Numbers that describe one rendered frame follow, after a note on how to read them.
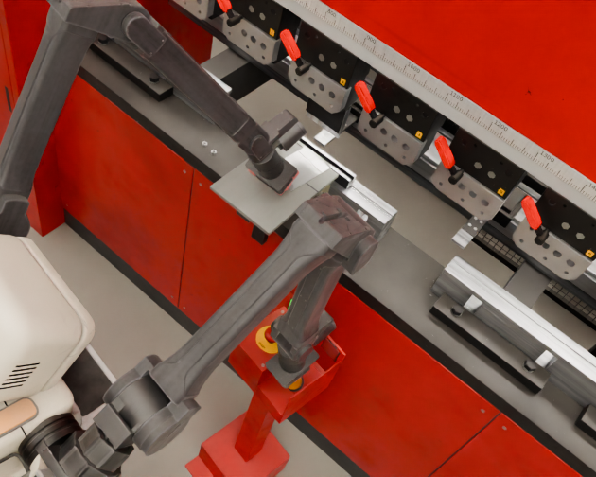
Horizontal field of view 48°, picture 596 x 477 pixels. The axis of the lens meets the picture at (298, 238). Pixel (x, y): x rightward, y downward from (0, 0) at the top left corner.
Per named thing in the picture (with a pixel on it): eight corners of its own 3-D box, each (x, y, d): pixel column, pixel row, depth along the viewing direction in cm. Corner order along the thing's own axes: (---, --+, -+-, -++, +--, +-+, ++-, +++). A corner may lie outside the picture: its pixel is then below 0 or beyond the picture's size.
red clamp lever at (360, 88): (357, 84, 135) (376, 127, 138) (368, 76, 137) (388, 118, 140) (350, 86, 136) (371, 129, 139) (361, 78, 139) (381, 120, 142)
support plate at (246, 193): (209, 188, 154) (209, 185, 154) (282, 135, 169) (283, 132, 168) (268, 236, 150) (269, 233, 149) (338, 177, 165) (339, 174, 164)
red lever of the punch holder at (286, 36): (281, 32, 140) (303, 75, 143) (293, 25, 142) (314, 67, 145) (275, 34, 141) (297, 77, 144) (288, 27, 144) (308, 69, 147)
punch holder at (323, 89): (286, 81, 153) (300, 20, 140) (308, 66, 158) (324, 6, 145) (337, 117, 149) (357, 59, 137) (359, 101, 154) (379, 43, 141)
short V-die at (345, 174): (284, 143, 171) (287, 134, 168) (291, 137, 172) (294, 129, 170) (345, 189, 165) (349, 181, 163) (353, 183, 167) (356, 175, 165)
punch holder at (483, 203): (428, 183, 143) (458, 127, 130) (447, 164, 148) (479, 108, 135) (487, 225, 139) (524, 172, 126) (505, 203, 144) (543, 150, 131)
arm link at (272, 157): (239, 148, 137) (257, 167, 135) (265, 126, 137) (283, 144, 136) (248, 160, 144) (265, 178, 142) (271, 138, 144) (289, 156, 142)
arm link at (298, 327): (307, 203, 98) (359, 255, 94) (334, 185, 101) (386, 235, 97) (261, 332, 133) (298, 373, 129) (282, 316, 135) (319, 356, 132)
